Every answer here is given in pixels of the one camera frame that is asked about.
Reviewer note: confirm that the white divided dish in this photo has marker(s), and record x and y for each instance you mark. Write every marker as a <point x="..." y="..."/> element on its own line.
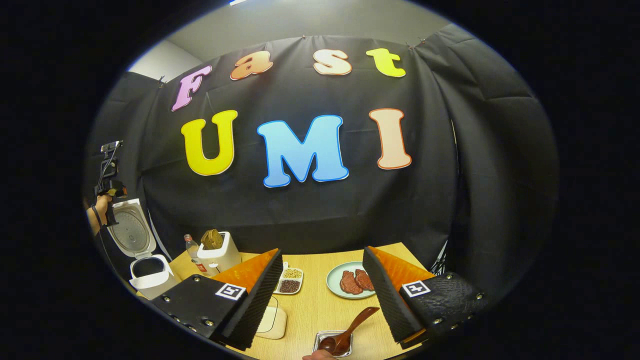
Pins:
<point x="290" y="279"/>

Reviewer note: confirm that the clear red label bottle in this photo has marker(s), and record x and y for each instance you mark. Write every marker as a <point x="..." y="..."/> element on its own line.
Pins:
<point x="194" y="255"/>

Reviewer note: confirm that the red meat slice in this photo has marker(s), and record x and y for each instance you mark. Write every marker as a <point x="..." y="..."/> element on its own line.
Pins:
<point x="350" y="283"/>
<point x="366" y="280"/>

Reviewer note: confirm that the dark red beans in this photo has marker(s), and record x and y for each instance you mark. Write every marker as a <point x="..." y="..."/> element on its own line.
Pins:
<point x="289" y="286"/>

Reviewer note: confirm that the pale green plate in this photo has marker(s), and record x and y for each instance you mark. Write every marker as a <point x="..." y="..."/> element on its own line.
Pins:
<point x="334" y="280"/>

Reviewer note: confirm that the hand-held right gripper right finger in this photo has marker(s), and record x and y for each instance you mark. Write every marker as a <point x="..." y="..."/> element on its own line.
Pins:
<point x="387" y="300"/>

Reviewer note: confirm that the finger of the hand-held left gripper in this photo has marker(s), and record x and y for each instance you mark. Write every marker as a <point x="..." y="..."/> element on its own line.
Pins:
<point x="120" y="191"/>

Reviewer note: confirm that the clear rice dish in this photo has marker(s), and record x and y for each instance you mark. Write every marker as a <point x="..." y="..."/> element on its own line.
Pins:
<point x="272" y="334"/>

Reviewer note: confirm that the brown toast slice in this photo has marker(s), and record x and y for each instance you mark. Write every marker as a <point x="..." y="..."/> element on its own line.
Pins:
<point x="218" y="239"/>
<point x="207" y="241"/>

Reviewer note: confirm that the metal backdrop stand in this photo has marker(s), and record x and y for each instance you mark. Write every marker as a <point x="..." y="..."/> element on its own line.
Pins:
<point x="442" y="257"/>

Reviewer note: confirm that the white rice cooker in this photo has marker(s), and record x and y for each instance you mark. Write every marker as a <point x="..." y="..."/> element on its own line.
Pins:
<point x="131" y="230"/>

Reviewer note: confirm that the white toaster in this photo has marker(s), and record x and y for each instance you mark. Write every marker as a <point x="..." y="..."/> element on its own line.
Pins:
<point x="222" y="260"/>

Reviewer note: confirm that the brown wooden spoon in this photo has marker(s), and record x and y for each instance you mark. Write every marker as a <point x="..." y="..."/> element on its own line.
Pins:
<point x="352" y="325"/>

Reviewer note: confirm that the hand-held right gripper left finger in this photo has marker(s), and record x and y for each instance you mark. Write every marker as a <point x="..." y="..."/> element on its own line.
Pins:
<point x="255" y="305"/>

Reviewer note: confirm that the yellow soybeans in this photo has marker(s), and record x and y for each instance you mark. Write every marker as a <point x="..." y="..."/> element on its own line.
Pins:
<point x="292" y="273"/>

